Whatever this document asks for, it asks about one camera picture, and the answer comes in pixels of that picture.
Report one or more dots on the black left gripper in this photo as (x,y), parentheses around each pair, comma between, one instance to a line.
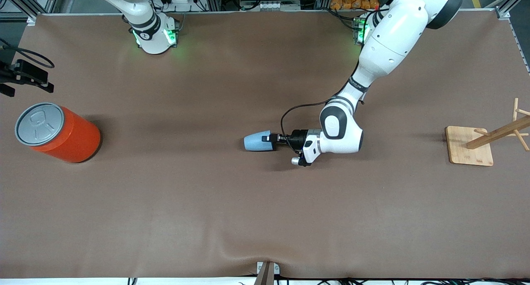
(296,138)

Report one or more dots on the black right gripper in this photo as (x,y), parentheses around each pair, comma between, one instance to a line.
(25,73)

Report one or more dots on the light blue cup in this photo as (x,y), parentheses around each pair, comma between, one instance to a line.
(254,141)

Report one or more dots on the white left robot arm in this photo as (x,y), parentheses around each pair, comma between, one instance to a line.
(393,40)

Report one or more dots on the orange can with grey lid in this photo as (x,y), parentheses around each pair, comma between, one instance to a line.
(62,136)

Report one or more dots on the brown table cover cloth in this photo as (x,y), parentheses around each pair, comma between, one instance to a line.
(265,214)

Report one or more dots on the white power strip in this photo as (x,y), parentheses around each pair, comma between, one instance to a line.
(265,6)

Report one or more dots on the metal table edge clamp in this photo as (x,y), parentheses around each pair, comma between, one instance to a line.
(267,272)

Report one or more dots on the wooden mug tree stand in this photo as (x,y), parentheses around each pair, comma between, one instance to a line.
(468,152)

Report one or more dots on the metal table corner bracket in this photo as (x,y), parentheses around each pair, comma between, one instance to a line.
(31,20)
(503,13)

